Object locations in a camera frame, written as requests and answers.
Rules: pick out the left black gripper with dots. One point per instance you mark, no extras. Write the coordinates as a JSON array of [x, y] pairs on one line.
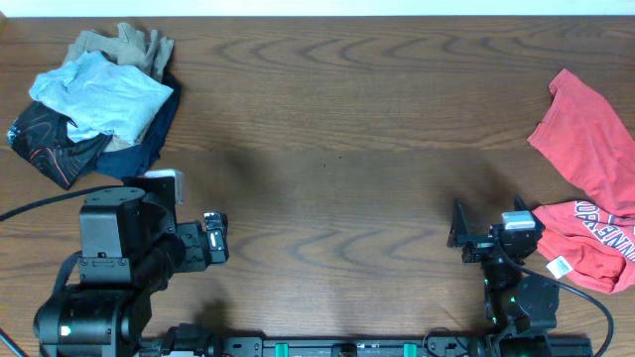
[[197, 257]]

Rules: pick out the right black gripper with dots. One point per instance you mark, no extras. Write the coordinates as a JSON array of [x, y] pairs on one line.
[[477, 246]]

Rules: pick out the red printed t-shirt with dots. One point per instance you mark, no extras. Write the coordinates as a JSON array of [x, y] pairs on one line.
[[591, 240]]

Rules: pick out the light blue t-shirt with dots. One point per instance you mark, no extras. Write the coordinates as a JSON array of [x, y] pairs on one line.
[[101, 97]]

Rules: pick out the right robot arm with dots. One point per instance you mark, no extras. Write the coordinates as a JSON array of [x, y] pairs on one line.
[[521, 306]]

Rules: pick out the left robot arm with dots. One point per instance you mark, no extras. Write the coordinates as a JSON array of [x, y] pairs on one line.
[[131, 245]]

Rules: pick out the navy blue folded garment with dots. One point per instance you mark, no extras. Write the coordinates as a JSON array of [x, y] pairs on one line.
[[136, 160]]

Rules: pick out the black patterned shirt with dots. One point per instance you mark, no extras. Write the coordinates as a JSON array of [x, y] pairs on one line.
[[39, 136]]

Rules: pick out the khaki folded pants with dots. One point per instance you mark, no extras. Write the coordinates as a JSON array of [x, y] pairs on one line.
[[148, 52]]

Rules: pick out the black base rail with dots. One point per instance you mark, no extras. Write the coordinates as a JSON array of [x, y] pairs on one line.
[[192, 340]]

